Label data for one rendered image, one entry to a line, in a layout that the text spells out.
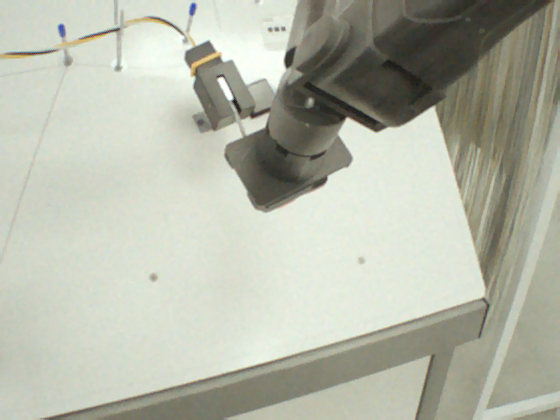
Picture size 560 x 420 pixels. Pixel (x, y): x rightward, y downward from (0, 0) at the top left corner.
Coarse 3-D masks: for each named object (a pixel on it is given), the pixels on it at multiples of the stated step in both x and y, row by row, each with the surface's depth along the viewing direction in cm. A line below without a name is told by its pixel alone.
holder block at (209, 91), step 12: (228, 60) 60; (204, 72) 59; (216, 72) 59; (228, 72) 59; (204, 84) 58; (216, 84) 59; (228, 84) 59; (240, 84) 59; (204, 96) 60; (216, 96) 59; (240, 96) 59; (204, 108) 61; (216, 108) 58; (228, 108) 59; (240, 108) 59; (252, 108) 60; (216, 120) 59; (228, 120) 60
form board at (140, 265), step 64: (0, 0) 63; (64, 0) 66; (128, 0) 68; (192, 0) 70; (0, 64) 62; (128, 64) 66; (256, 64) 70; (0, 128) 61; (64, 128) 63; (128, 128) 65; (192, 128) 67; (256, 128) 69; (0, 192) 60; (64, 192) 62; (128, 192) 63; (192, 192) 65; (320, 192) 69; (384, 192) 71; (448, 192) 74; (0, 256) 59; (64, 256) 60; (128, 256) 62; (192, 256) 64; (256, 256) 66; (320, 256) 68; (384, 256) 70; (448, 256) 72; (0, 320) 57; (64, 320) 59; (128, 320) 61; (192, 320) 63; (256, 320) 64; (320, 320) 66; (384, 320) 68; (0, 384) 56; (64, 384) 58; (128, 384) 59
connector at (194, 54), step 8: (208, 40) 61; (192, 48) 60; (200, 48) 60; (208, 48) 61; (184, 56) 61; (192, 56) 60; (200, 56) 60; (208, 56) 60; (208, 64) 60; (216, 64) 60
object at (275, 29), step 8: (264, 16) 72; (272, 16) 72; (280, 16) 72; (288, 16) 73; (264, 24) 71; (272, 24) 72; (280, 24) 72; (288, 24) 72; (264, 32) 71; (272, 32) 72; (280, 32) 72; (288, 32) 72; (264, 40) 71; (272, 40) 71; (280, 40) 72; (272, 48) 71; (280, 48) 71
